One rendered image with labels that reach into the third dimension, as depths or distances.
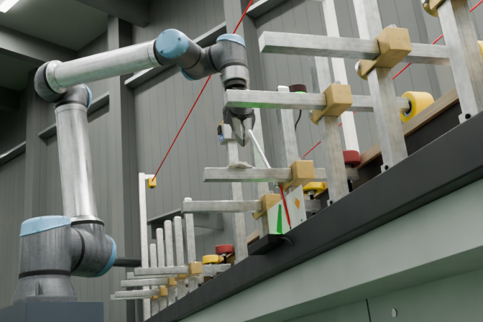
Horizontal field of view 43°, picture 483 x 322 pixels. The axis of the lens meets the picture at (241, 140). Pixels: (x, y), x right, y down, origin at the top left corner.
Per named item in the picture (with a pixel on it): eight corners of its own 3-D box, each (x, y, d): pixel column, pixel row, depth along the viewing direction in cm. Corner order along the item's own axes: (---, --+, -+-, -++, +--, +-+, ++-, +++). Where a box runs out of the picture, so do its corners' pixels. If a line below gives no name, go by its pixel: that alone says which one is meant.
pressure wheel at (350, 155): (344, 187, 161) (338, 147, 165) (331, 196, 168) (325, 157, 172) (371, 187, 164) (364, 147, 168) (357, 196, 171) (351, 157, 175)
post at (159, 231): (160, 313, 336) (157, 228, 353) (159, 313, 339) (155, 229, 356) (167, 313, 337) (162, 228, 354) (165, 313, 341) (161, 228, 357)
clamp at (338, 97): (331, 103, 138) (328, 83, 140) (308, 125, 150) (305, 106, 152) (356, 103, 140) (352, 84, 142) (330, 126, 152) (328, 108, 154)
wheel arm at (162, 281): (121, 288, 307) (121, 279, 308) (120, 289, 310) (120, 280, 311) (204, 283, 320) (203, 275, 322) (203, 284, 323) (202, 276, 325)
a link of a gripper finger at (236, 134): (238, 152, 188) (236, 123, 191) (244, 144, 182) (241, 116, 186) (228, 152, 187) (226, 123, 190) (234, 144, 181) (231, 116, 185)
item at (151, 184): (145, 321, 384) (139, 171, 418) (143, 323, 392) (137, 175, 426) (163, 320, 387) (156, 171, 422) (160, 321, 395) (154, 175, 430)
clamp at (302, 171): (297, 178, 157) (295, 159, 159) (279, 192, 169) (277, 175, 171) (318, 178, 159) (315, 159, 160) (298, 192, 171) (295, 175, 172)
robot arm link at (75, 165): (50, 280, 195) (37, 80, 224) (87, 284, 210) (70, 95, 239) (87, 267, 190) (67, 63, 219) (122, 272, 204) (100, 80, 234)
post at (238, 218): (238, 264, 204) (226, 139, 220) (233, 267, 208) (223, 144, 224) (251, 264, 205) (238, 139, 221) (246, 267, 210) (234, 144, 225)
